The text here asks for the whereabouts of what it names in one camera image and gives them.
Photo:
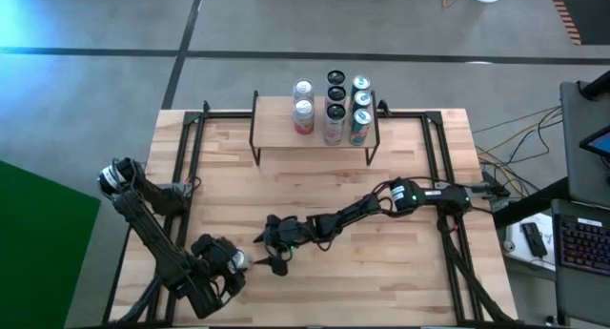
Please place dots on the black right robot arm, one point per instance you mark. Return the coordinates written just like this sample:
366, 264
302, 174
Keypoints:
429, 195

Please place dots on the green floor mat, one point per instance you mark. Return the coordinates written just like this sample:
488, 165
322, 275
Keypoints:
38, 252

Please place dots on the black mat orange striped edge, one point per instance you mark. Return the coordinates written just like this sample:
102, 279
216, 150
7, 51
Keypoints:
591, 14

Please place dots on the Celsius Peach Vibe can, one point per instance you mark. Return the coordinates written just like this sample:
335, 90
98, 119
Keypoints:
336, 94
335, 121
336, 77

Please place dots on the grey keyboard tray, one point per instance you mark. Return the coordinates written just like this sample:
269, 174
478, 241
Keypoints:
581, 295

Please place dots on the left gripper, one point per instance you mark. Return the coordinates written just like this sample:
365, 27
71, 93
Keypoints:
212, 264

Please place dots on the black phone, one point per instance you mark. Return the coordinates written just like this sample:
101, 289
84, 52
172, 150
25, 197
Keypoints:
534, 239

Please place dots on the grey computer desk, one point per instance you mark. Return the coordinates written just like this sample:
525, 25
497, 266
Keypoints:
579, 167

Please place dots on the computer monitor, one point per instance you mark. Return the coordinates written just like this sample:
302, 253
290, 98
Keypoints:
598, 142

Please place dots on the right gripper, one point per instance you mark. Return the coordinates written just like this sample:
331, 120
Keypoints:
293, 233

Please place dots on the black computer keyboard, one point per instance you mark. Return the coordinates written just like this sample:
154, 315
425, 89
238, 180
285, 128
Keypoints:
586, 243

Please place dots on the pink white Spindrift can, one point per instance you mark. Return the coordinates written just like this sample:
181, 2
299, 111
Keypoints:
303, 87
241, 259
303, 115

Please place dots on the white paper sheet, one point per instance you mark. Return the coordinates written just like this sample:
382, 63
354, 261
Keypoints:
517, 233

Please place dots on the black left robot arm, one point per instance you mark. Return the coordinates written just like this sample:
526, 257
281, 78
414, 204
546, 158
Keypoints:
157, 252

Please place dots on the black aluminium table frame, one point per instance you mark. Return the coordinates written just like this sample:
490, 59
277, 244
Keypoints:
433, 117

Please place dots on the black desk support pole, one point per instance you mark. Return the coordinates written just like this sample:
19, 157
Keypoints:
529, 206

